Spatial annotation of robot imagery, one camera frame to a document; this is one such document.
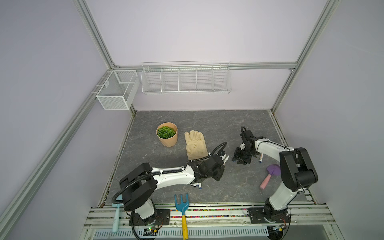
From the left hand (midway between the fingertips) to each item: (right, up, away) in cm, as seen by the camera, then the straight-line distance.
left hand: (221, 170), depth 81 cm
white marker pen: (-15, -8, +2) cm, 17 cm away
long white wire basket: (-20, +57, +17) cm, 63 cm away
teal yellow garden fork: (-21, -17, -6) cm, 27 cm away
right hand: (+11, +3, +11) cm, 16 cm away
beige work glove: (-14, +12, +19) cm, 26 cm away
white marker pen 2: (-12, -9, +1) cm, 15 cm away
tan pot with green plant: (-32, +20, +12) cm, 39 cm away
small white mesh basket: (-67, +49, +21) cm, 86 cm away
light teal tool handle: (-52, -22, -10) cm, 58 cm away
